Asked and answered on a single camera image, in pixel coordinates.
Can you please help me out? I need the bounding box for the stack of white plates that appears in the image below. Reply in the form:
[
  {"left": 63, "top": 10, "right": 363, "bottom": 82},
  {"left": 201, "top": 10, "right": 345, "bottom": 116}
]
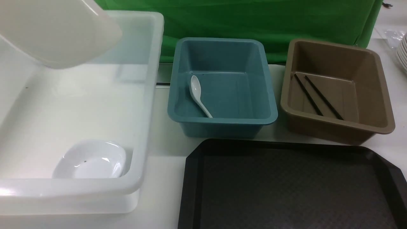
[{"left": 396, "top": 34, "right": 407, "bottom": 71}]

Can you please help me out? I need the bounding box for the teal plastic bin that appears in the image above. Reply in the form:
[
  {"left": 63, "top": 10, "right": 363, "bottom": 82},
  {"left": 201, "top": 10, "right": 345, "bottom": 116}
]
[{"left": 167, "top": 37, "right": 279, "bottom": 139}]

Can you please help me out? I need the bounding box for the clear plastic wrap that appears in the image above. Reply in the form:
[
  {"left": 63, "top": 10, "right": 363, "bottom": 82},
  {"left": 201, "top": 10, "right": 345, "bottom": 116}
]
[{"left": 384, "top": 29, "right": 405, "bottom": 49}]

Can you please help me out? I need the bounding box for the large white plastic tub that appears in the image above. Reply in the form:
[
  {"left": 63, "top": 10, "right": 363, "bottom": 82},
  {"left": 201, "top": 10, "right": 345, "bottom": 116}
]
[{"left": 1, "top": 10, "right": 164, "bottom": 216}]

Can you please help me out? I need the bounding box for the green backdrop cloth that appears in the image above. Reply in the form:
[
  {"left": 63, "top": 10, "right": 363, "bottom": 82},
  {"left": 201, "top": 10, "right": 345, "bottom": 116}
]
[{"left": 96, "top": 0, "right": 382, "bottom": 64}]

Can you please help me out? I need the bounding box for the white bowl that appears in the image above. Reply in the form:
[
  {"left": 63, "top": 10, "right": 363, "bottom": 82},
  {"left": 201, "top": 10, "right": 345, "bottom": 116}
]
[{"left": 52, "top": 139, "right": 127, "bottom": 179}]

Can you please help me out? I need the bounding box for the black chopstick gold band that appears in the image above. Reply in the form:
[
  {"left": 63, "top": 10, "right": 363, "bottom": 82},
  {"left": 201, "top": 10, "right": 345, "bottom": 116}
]
[{"left": 294, "top": 74, "right": 323, "bottom": 116}]

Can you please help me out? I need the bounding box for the white ceramic soup spoon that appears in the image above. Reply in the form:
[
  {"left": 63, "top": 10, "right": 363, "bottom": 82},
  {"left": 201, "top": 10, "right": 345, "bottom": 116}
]
[{"left": 189, "top": 75, "right": 213, "bottom": 118}]

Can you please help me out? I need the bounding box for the white rectangular rice plate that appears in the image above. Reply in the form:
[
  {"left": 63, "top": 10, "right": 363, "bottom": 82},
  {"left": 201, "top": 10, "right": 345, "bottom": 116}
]
[{"left": 0, "top": 0, "right": 122, "bottom": 69}]

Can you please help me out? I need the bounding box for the black serving tray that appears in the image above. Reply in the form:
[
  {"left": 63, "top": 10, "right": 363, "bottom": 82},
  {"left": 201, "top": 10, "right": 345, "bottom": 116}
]
[{"left": 178, "top": 139, "right": 407, "bottom": 229}]

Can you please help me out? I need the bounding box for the brown plastic bin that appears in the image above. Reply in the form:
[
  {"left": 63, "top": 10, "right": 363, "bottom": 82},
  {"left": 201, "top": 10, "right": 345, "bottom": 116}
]
[{"left": 280, "top": 39, "right": 395, "bottom": 145}]

